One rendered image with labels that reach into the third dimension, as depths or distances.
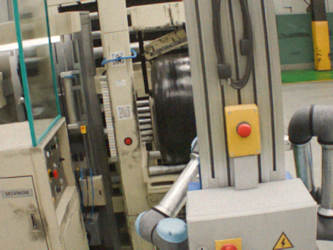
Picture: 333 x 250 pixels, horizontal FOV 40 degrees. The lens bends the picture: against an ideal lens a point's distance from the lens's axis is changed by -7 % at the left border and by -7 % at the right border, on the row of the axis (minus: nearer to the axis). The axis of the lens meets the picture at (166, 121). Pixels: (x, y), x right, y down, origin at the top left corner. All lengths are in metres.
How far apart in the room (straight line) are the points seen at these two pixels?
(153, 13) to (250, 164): 1.63
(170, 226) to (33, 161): 0.62
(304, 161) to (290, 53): 10.20
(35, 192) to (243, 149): 1.02
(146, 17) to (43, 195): 1.27
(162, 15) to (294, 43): 9.34
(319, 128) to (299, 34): 10.35
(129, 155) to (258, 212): 1.54
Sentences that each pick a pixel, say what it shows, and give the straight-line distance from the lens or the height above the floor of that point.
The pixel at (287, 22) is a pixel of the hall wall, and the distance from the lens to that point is 11.94.
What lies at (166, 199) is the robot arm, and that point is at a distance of 1.98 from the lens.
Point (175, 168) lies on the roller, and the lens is 2.61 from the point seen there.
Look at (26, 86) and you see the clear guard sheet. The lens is 1.93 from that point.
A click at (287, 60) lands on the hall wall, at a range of 12.00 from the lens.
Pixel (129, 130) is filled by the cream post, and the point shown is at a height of 1.12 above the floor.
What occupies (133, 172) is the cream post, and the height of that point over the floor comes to 0.88.
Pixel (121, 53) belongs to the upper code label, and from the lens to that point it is 2.57.
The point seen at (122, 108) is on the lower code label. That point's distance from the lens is 2.61.
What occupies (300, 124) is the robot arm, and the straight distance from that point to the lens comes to 1.72.
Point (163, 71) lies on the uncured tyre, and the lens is 2.47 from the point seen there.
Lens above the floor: 1.74
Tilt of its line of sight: 13 degrees down
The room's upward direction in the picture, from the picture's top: 6 degrees counter-clockwise
